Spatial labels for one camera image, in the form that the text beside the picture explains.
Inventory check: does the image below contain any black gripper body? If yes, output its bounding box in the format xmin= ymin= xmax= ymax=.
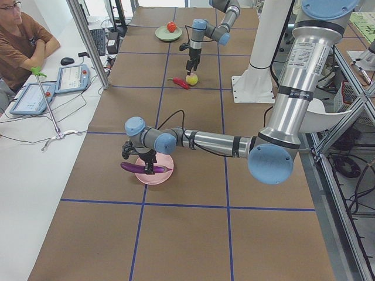
xmin=138 ymin=149 xmax=157 ymax=167
xmin=189 ymin=48 xmax=202 ymax=63

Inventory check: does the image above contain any purple eggplant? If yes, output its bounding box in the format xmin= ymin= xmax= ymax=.
xmin=120 ymin=162 xmax=172 ymax=174

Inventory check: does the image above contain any yellow green peach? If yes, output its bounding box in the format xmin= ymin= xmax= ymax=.
xmin=185 ymin=73 xmax=199 ymax=86

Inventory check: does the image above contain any red chili pepper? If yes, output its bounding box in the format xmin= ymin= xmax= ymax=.
xmin=167 ymin=77 xmax=190 ymax=90

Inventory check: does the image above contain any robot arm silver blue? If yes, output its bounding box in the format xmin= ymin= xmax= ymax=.
xmin=122 ymin=1 xmax=357 ymax=184
xmin=179 ymin=0 xmax=240 ymax=75

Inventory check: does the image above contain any pink plate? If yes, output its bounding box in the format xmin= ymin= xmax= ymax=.
xmin=135 ymin=153 xmax=174 ymax=185

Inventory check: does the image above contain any green plate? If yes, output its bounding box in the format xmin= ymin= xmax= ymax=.
xmin=155 ymin=25 xmax=182 ymax=42

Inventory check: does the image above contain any black keyboard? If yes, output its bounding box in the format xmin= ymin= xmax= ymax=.
xmin=90 ymin=29 xmax=106 ymax=56

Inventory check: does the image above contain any far teach pendant tablet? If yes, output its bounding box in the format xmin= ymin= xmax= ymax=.
xmin=55 ymin=64 xmax=90 ymax=94

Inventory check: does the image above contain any teach pendant tablet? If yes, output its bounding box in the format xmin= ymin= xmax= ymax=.
xmin=55 ymin=64 xmax=90 ymax=94
xmin=10 ymin=83 xmax=47 ymax=115

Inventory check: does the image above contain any black computer mouse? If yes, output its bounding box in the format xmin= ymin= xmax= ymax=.
xmin=60 ymin=57 xmax=75 ymax=66

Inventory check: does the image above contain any near teach pendant tablet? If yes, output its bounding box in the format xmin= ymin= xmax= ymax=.
xmin=10 ymin=83 xmax=47 ymax=115

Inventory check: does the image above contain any white chair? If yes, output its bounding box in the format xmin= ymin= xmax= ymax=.
xmin=299 ymin=98 xmax=352 ymax=133

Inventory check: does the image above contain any metal rod green tip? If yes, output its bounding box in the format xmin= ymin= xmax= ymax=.
xmin=30 ymin=66 xmax=84 ymax=152

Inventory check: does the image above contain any seated person brown shirt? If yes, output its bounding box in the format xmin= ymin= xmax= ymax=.
xmin=1 ymin=1 xmax=60 ymax=109

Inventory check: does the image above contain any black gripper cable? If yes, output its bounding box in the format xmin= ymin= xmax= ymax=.
xmin=156 ymin=109 xmax=186 ymax=131

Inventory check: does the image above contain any white camera stand pillar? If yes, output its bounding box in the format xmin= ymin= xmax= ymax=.
xmin=232 ymin=0 xmax=294 ymax=104

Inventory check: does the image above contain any aluminium frame post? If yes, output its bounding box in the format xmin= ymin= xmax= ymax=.
xmin=66 ymin=0 xmax=109 ymax=90

